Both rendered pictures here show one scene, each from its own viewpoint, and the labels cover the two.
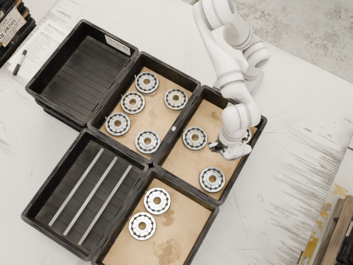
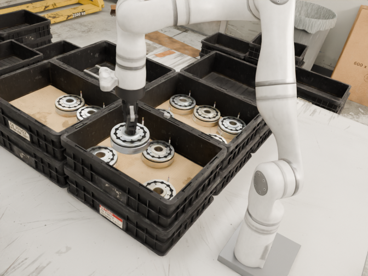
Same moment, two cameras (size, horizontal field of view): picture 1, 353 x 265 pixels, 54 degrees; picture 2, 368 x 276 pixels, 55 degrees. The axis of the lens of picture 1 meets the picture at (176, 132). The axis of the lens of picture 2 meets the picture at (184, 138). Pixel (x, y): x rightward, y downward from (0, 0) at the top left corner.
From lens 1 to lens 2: 126 cm
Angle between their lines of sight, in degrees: 56
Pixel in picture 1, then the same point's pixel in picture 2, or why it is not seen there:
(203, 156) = (133, 161)
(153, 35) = (310, 172)
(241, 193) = (79, 227)
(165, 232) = (56, 121)
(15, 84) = not seen: hidden behind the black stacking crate
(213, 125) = (175, 177)
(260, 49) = (277, 166)
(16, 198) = not seen: hidden behind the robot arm
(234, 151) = (105, 72)
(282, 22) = not seen: outside the picture
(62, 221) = (97, 72)
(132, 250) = (51, 100)
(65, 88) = (223, 85)
